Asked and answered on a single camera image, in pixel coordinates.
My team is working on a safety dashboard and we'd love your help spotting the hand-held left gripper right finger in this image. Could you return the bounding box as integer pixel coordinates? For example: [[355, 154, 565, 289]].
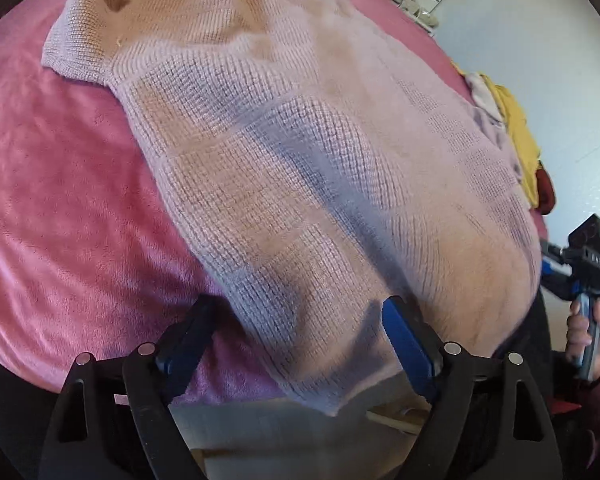
[[381, 296, 563, 480]]

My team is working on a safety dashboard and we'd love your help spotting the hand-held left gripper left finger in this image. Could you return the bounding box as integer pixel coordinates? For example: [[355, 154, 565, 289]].
[[37, 295, 222, 480]]

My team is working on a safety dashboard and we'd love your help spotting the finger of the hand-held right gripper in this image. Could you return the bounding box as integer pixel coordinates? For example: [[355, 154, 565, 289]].
[[540, 239, 579, 302]]

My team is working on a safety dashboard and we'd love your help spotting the pink knit sweater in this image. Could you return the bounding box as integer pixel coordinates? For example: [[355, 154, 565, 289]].
[[41, 0, 543, 417]]

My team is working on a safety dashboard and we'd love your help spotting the person's right hand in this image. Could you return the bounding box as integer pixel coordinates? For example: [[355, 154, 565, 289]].
[[565, 299, 600, 382]]

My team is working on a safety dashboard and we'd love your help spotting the dark red cloth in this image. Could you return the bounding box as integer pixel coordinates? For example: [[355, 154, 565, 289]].
[[534, 160, 557, 216]]

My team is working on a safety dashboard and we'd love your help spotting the yellow cloth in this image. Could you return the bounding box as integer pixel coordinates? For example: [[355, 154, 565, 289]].
[[452, 62, 542, 208]]

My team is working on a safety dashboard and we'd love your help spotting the pale pink cloth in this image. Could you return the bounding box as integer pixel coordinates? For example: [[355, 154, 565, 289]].
[[464, 72, 507, 124]]

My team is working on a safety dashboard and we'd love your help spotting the pink bed blanket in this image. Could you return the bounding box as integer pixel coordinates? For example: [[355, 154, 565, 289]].
[[0, 0, 551, 411]]

